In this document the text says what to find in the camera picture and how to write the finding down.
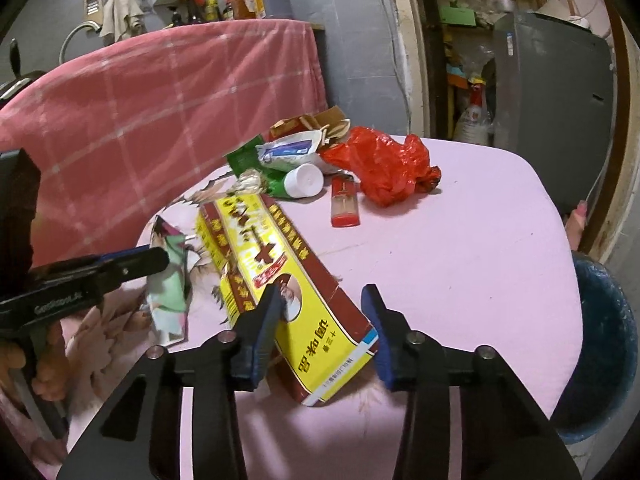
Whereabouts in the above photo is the person's left hand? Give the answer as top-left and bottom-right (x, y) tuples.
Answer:
(0, 322), (68, 406)

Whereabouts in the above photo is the red plastic bag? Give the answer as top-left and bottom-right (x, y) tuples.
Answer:
(320, 126), (442, 208)

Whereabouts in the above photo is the white and blue plastic packet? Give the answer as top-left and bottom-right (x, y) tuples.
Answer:
(256, 130), (328, 170)

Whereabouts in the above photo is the blue plastic bin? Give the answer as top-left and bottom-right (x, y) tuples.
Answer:
(550, 250), (638, 445)

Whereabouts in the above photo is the metal faucet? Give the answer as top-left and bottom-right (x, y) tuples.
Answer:
(59, 20), (103, 63)

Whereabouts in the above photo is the crumpled clear plastic wrapper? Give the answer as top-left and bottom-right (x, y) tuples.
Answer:
(231, 170), (266, 196)

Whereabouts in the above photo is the green foil packet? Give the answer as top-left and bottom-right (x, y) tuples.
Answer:
(226, 134), (286, 196)

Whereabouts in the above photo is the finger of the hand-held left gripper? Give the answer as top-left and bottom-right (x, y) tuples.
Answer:
(0, 247), (171, 328)
(29, 247), (151, 285)

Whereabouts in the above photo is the torn green white paper wrapper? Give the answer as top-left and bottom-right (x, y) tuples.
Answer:
(145, 215), (201, 346)

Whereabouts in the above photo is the grey refrigerator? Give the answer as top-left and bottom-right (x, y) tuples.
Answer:
(492, 10), (616, 211)

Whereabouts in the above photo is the green box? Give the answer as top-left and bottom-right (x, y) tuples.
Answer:
(440, 5), (476, 26)

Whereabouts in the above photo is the pink floral tablecloth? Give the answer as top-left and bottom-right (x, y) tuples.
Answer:
(0, 135), (585, 480)

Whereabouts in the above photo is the beige hanging towel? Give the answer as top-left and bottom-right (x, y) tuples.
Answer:
(99, 0), (146, 43)

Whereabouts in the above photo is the red lighter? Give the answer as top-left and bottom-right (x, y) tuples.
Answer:
(330, 176), (361, 227)

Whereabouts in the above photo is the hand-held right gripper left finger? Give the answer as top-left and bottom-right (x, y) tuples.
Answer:
(56, 284), (286, 480)

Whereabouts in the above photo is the person's foot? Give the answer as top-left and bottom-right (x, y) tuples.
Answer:
(565, 200), (588, 251)

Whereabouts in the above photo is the white and red spray bottle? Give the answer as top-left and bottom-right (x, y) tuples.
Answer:
(452, 77), (493, 146)

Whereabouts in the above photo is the orange brown carton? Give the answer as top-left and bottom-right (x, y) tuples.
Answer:
(229, 0), (263, 21)

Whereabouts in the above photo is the red paper cup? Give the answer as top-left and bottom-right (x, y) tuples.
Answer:
(269, 106), (352, 153)

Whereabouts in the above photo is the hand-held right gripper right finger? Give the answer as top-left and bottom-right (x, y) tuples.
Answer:
(361, 284), (583, 480)

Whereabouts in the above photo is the black pot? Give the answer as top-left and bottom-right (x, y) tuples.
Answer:
(0, 70), (48, 103)

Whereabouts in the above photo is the yellow and red carton box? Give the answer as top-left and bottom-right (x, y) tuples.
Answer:
(196, 195), (379, 407)

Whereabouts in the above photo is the green tube with white cap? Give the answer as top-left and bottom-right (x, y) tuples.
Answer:
(267, 163), (324, 198)

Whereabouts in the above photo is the pink plaid blanket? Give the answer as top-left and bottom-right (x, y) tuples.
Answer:
(0, 17), (328, 268)

